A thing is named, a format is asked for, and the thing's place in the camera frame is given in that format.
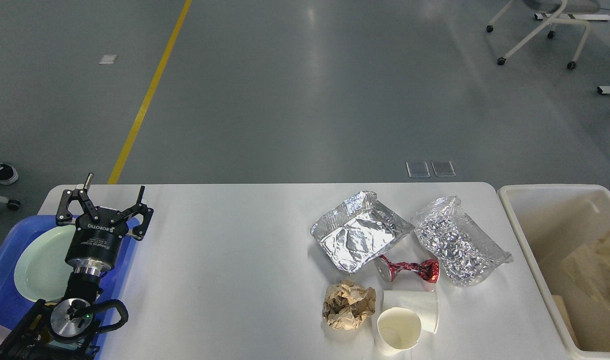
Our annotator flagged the white floor label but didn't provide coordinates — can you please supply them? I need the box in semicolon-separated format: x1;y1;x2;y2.
98;54;118;65

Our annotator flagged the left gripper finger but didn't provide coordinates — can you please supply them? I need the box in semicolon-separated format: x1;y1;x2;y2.
107;185;154;242
55;173;100;227

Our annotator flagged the mint green plate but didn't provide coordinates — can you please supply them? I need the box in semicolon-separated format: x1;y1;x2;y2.
14;225;75;302

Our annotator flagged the left floor plate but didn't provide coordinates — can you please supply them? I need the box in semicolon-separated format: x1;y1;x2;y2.
406;161;431;179

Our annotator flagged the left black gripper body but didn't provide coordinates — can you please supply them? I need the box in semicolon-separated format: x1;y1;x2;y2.
65;216;129;276

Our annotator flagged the lying white paper cup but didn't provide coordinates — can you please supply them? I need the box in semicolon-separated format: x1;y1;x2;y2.
382;290;440;334

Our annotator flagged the crumpled brown paper ball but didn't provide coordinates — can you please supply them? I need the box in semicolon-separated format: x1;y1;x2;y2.
322;279;377;331

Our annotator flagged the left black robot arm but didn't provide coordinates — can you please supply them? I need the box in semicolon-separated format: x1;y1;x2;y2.
0;173;154;360

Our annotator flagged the crushed red can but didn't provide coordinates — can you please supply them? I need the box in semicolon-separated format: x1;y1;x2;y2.
373;255;440;292

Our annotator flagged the brown paper bag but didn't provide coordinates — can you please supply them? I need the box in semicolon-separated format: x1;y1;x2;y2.
559;230;610;353

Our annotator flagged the aluminium foil sheet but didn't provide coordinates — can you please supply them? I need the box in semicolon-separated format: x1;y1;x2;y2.
411;195;513;287

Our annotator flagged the white rolling chair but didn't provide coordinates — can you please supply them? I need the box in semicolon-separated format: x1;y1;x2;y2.
497;0;601;70

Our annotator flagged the right floor plate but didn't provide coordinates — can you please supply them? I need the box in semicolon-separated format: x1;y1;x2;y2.
431;161;456;177

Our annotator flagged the beige plastic bin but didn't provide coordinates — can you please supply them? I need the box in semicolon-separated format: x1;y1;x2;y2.
498;184;610;360

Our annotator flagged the square aluminium foil tray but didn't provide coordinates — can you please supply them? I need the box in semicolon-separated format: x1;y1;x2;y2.
311;190;414;274

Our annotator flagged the floor plate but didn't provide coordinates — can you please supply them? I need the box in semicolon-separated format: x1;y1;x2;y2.
431;161;456;177
406;161;431;179

